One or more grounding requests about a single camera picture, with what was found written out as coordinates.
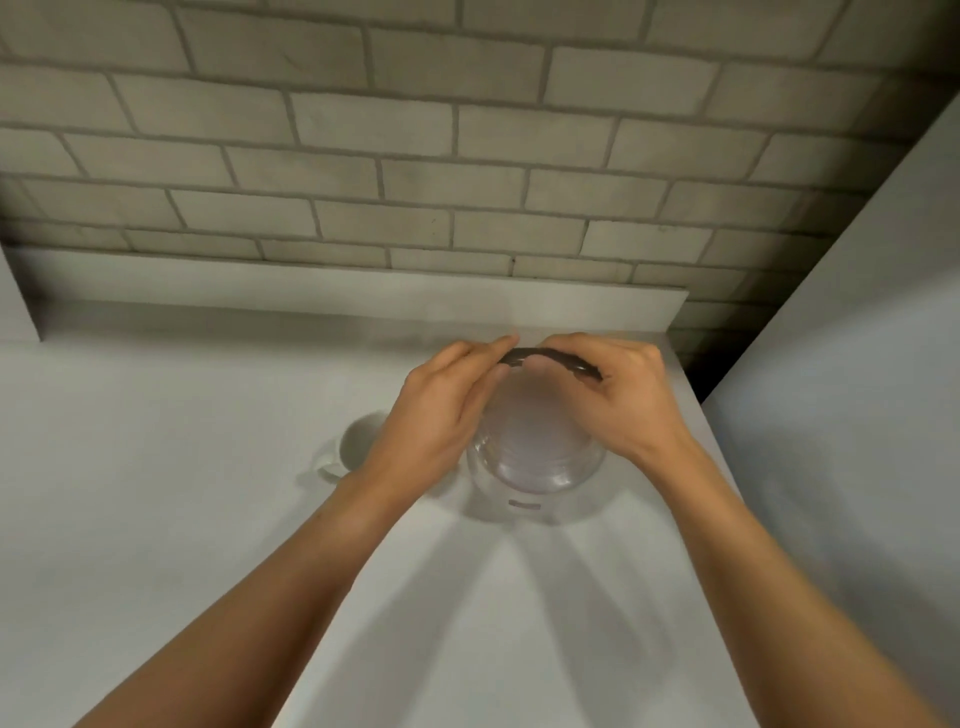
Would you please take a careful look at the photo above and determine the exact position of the white ceramic cup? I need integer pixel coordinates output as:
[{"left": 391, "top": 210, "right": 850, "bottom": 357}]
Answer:
[{"left": 318, "top": 410, "right": 392, "bottom": 481}]

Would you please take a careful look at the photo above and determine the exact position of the clear glass jar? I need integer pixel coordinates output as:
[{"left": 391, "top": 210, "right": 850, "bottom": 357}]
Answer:
[{"left": 465, "top": 352, "right": 608, "bottom": 526}]

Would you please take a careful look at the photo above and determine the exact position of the white cabinet side panel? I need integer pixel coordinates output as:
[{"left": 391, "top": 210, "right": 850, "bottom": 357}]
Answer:
[{"left": 700, "top": 96, "right": 960, "bottom": 728}]

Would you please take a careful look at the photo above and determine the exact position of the person's left hand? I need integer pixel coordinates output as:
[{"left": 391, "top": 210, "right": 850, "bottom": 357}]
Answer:
[{"left": 341, "top": 335, "right": 522, "bottom": 506}]

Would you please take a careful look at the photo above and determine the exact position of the person's right forearm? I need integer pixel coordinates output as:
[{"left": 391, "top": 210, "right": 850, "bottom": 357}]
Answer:
[{"left": 637, "top": 441, "right": 945, "bottom": 728}]

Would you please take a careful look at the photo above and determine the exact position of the person's left forearm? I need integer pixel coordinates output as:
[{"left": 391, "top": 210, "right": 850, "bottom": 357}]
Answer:
[{"left": 73, "top": 474, "right": 435, "bottom": 728}]

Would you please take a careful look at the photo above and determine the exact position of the person's right hand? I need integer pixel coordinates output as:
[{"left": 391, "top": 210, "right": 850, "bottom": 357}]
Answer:
[{"left": 536, "top": 332, "right": 704, "bottom": 481}]

